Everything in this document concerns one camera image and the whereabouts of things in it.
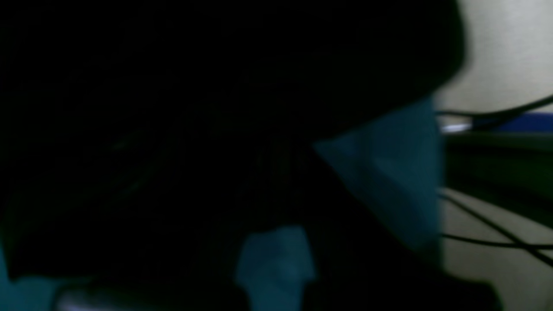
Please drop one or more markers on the dark grey T-shirt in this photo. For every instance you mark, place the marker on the dark grey T-shirt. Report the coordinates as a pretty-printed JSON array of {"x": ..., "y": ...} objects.
[{"x": 325, "y": 66}]

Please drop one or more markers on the teal table cloth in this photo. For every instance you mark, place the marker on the teal table cloth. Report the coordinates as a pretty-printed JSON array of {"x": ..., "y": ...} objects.
[{"x": 389, "y": 172}]

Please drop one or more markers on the left gripper silver left finger image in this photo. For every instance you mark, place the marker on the left gripper silver left finger image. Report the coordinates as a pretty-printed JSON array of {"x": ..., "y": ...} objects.
[{"x": 181, "y": 278}]

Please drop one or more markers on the left gripper black padded right finger image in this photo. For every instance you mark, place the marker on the left gripper black padded right finger image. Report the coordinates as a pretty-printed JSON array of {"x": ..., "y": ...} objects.
[{"x": 361, "y": 266}]

